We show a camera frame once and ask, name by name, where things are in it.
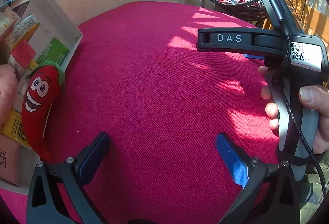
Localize white cardboard tray box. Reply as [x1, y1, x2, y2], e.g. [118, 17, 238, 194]
[0, 0, 83, 195]

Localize beige box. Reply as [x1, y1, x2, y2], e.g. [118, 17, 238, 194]
[0, 5, 22, 42]

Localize red carpet mat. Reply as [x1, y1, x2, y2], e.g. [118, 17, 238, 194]
[0, 1, 283, 224]

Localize camouflage trousers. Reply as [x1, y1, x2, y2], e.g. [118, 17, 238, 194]
[299, 157, 329, 214]

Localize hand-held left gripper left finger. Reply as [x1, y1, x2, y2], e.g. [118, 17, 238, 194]
[26, 132, 110, 224]

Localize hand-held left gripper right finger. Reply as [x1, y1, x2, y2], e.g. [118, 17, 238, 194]
[215, 132, 301, 224]

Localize person's right hand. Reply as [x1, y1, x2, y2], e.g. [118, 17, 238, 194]
[258, 66, 329, 155]

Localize pink cardboard box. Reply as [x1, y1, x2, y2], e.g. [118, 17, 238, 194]
[0, 134, 23, 186]

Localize red chili plush toy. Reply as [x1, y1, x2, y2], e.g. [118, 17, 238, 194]
[21, 61, 66, 163]

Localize red flat box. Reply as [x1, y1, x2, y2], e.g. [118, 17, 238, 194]
[12, 40, 36, 69]

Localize yellow box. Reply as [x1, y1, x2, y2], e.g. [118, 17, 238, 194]
[1, 108, 32, 148]

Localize black pen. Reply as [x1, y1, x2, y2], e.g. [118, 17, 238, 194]
[0, 0, 24, 9]

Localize pink plush toy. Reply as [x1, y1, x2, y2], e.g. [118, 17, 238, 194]
[0, 64, 20, 132]

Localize yellow wooden rack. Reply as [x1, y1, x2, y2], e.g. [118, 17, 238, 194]
[283, 0, 329, 39]

